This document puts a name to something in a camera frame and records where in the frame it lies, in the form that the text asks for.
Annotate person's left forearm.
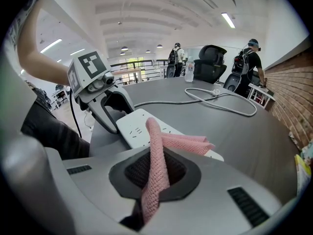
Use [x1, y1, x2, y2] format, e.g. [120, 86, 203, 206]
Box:
[17, 5, 72, 87]

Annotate pink mesh cloth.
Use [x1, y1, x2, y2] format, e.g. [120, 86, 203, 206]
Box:
[140, 117, 216, 225]

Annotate clear plastic water bottle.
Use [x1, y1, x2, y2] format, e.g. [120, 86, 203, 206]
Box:
[184, 59, 196, 83]

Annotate white wire rack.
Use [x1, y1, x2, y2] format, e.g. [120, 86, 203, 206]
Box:
[247, 82, 276, 108]

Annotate person's patterned sleeve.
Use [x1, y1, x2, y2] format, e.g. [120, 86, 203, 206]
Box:
[6, 0, 48, 51]

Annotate colourful packets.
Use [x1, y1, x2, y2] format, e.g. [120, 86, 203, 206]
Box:
[288, 130, 313, 197]

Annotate grey power cable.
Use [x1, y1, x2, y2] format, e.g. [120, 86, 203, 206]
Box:
[134, 87, 258, 118]

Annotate black metal railing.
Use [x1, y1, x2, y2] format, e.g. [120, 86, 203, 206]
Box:
[110, 59, 170, 83]

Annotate person's dark trousers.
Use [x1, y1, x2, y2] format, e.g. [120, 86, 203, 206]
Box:
[21, 87, 91, 161]

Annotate large black office chair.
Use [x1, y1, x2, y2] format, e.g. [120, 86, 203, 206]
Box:
[193, 44, 228, 84]

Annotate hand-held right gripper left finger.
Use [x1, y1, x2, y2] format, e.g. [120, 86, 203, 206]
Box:
[45, 145, 151, 235]

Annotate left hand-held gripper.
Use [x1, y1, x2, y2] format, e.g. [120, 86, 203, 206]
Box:
[67, 50, 135, 135]

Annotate white power strip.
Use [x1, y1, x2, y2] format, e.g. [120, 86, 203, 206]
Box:
[115, 108, 224, 162]

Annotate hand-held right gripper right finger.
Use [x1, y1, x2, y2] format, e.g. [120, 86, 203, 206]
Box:
[146, 146, 284, 235]

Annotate white desk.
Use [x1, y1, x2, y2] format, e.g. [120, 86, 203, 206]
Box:
[50, 86, 71, 110]

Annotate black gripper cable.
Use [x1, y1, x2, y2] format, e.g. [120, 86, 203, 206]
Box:
[69, 89, 83, 139]

